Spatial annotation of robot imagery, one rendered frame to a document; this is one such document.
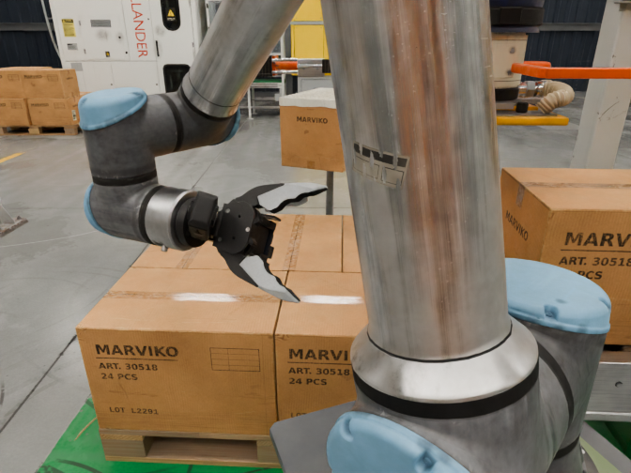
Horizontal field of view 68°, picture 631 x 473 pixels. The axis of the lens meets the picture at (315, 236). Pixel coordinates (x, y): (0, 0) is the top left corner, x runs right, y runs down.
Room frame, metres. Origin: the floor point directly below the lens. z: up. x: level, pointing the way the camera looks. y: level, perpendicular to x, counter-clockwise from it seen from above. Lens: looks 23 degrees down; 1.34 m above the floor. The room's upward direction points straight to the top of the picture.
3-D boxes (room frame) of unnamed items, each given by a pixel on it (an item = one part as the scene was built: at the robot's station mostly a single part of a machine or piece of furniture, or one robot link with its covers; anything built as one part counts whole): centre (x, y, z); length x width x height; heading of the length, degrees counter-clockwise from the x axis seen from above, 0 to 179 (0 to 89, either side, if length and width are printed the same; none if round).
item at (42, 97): (7.40, 4.16, 0.45); 1.21 x 1.03 x 0.91; 90
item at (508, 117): (1.21, -0.45, 1.17); 0.34 x 0.10 x 0.05; 87
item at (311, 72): (1.32, 0.01, 1.26); 0.07 x 0.07 x 0.04; 87
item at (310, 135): (2.96, -0.10, 0.82); 0.60 x 0.40 x 0.40; 156
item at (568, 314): (0.43, -0.23, 1.02); 0.17 x 0.15 x 0.18; 138
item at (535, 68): (1.19, -0.25, 1.27); 0.93 x 0.30 x 0.04; 87
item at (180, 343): (1.63, 0.10, 0.34); 1.20 x 1.00 x 0.40; 87
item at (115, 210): (0.67, 0.28, 1.10); 0.12 x 0.09 x 0.10; 66
